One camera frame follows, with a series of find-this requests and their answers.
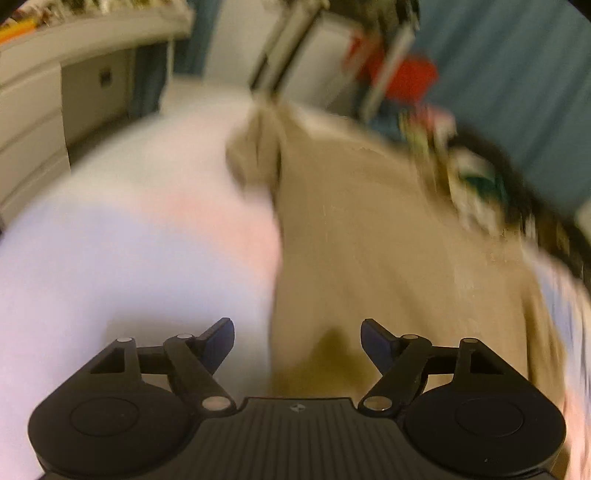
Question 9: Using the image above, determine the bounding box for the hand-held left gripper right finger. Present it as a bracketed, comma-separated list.
[357, 318, 509, 417]

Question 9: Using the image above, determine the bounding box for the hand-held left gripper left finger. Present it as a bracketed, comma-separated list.
[89, 317, 237, 417]

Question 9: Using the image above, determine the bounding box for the khaki garment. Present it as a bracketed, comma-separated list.
[225, 100, 570, 418]

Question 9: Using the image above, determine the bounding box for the blue curtain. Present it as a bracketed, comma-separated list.
[413, 0, 591, 219]

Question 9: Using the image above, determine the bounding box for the red object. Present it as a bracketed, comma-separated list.
[365, 54, 439, 103]

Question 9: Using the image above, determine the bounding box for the white panel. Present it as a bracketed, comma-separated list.
[203, 0, 365, 116]

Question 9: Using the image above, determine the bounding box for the white drawer cabinet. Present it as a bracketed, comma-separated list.
[0, 8, 195, 222]

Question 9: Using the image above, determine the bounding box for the metal frame rack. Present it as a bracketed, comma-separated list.
[248, 0, 422, 121]

